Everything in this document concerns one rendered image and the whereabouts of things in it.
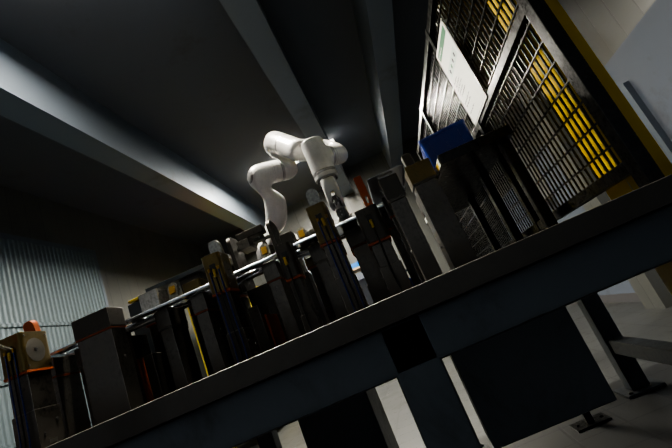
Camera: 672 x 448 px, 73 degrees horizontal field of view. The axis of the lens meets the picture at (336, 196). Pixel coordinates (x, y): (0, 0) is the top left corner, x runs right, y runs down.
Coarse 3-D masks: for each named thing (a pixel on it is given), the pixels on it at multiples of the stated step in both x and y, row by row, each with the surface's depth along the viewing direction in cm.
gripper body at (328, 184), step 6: (324, 180) 153; (330, 180) 153; (324, 186) 152; (330, 186) 152; (336, 186) 152; (324, 192) 152; (330, 192) 158; (336, 192) 151; (330, 198) 150; (342, 198) 154; (330, 204) 150; (342, 204) 157
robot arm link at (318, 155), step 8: (304, 144) 159; (312, 144) 157; (320, 144) 158; (304, 152) 159; (312, 152) 157; (320, 152) 156; (328, 152) 158; (312, 160) 156; (320, 160) 155; (328, 160) 156; (312, 168) 157; (320, 168) 155
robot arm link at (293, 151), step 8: (280, 136) 179; (288, 136) 176; (280, 144) 175; (288, 144) 171; (296, 144) 169; (328, 144) 167; (336, 144) 163; (280, 152) 177; (288, 152) 170; (296, 152) 169; (336, 152) 160; (344, 152) 161; (296, 160) 171; (304, 160) 172; (336, 160) 160; (344, 160) 163
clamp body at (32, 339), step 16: (16, 336) 134; (32, 336) 138; (0, 352) 134; (16, 352) 133; (32, 352) 136; (48, 352) 142; (16, 368) 131; (32, 368) 133; (48, 368) 139; (16, 384) 131; (32, 384) 132; (48, 384) 137; (16, 400) 130; (32, 400) 130; (48, 400) 135; (16, 416) 128; (32, 416) 128; (48, 416) 132; (16, 432) 127; (32, 432) 127; (48, 432) 130; (64, 432) 135
